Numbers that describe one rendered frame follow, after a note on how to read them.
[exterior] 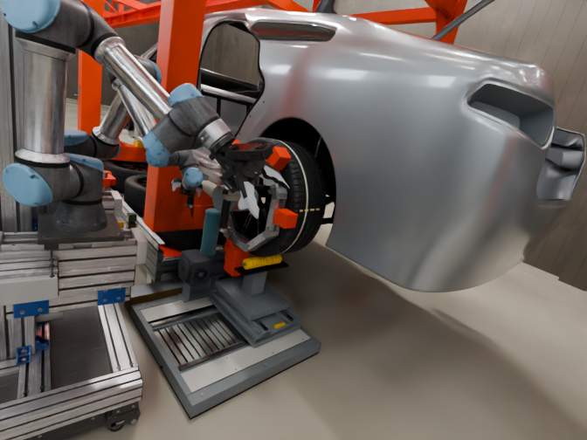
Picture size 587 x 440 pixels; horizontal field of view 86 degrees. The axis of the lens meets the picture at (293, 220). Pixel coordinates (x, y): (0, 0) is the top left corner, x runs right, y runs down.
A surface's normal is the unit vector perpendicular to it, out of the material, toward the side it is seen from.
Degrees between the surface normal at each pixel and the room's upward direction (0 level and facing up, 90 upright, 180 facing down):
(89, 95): 90
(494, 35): 90
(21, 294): 90
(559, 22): 90
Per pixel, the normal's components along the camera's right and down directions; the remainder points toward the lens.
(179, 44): 0.66, 0.36
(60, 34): 0.87, 0.36
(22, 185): -0.18, 0.38
